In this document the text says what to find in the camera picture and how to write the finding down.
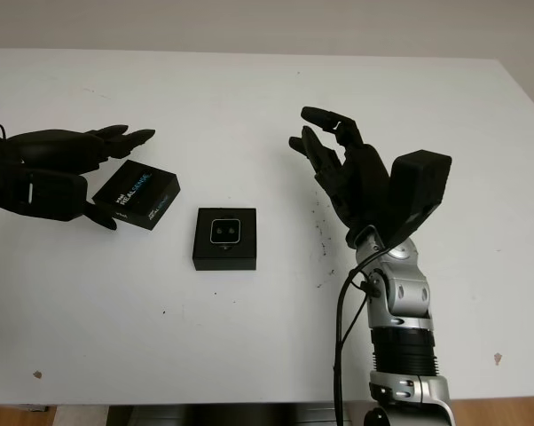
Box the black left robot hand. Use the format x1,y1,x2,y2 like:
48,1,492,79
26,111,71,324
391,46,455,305
3,124,157,232

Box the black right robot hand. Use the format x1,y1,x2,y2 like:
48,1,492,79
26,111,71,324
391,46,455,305
287,106,392,249

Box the black RealSense printed box lid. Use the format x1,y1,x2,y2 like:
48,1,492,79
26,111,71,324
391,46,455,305
90,160,181,233

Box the small silver depth camera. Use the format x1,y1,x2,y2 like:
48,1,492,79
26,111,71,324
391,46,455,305
209,217,243,246

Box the black box base foam insert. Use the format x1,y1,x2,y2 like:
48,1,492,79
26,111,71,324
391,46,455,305
191,206,258,272

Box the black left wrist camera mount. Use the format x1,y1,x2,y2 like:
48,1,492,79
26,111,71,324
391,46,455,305
0,164,90,224

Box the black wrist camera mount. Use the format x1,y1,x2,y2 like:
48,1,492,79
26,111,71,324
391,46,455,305
0,164,90,224
384,149,454,248

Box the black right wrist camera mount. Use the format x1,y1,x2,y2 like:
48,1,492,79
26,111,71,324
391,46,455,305
384,149,454,248

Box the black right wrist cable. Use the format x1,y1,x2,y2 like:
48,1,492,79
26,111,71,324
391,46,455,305
332,247,393,426

